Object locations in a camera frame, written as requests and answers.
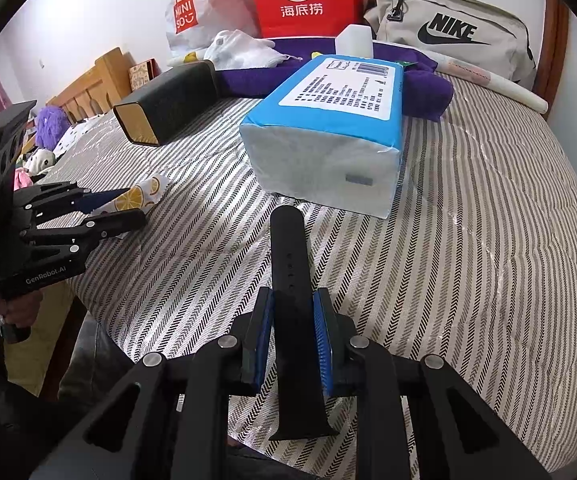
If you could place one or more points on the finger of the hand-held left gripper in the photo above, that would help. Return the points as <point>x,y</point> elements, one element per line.
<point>113,222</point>
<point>91,201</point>

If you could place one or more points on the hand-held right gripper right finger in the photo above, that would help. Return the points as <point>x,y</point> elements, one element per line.
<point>324,340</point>

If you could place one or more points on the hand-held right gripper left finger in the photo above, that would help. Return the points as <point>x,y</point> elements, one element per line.
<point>266,335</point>

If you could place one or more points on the lemon print packet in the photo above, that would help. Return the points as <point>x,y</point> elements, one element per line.
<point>133,195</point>

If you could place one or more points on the dark green tin box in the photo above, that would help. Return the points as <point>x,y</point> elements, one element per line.
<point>178,95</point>

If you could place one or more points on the person's left hand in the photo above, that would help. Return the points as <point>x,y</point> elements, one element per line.
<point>26,310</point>

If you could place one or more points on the pink plush toy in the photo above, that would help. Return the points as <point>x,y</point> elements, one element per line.
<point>21,178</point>

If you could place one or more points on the white plush toy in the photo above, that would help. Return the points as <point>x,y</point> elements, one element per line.
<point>41,161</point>

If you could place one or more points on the spotted white pillow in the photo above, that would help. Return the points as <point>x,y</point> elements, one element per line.
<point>76,135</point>

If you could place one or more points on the purple plush toy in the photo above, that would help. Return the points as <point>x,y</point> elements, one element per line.
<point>51,127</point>

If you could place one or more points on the wooden headboard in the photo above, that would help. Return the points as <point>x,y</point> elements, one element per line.
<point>103,75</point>

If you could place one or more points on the patterned gift box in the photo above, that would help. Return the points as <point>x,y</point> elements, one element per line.
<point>141,76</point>

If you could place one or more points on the person's jeans leg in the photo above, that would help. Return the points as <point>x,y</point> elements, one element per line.
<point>88,360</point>

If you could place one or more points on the blue tissue pack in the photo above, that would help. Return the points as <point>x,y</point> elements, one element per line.
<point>318,135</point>

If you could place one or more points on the purple towel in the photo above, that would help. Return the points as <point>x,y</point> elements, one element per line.
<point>418,90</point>

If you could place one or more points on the white paper roll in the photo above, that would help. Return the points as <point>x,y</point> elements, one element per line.
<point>493,85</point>

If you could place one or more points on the grey waist bag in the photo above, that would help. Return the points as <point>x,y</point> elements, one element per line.
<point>498,50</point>

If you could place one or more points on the brown wooden door frame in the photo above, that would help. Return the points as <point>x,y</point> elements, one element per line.
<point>553,50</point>

